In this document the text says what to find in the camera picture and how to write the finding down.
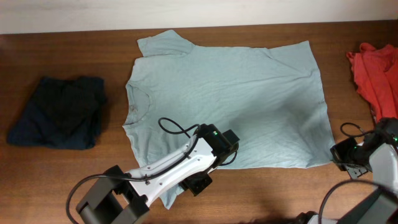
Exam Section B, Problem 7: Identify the light blue t-shirt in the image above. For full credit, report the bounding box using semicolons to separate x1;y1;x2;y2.
122;29;336;210

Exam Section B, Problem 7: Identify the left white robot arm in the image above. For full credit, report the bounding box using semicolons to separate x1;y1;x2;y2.
76;124;239;224

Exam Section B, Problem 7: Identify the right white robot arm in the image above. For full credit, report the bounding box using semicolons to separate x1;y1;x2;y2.
294;118;397;224

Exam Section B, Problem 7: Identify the red garment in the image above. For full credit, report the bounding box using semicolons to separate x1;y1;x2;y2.
346;43;397;122

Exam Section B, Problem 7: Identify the folded dark navy garment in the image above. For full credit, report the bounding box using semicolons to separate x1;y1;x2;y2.
6;77;106;150

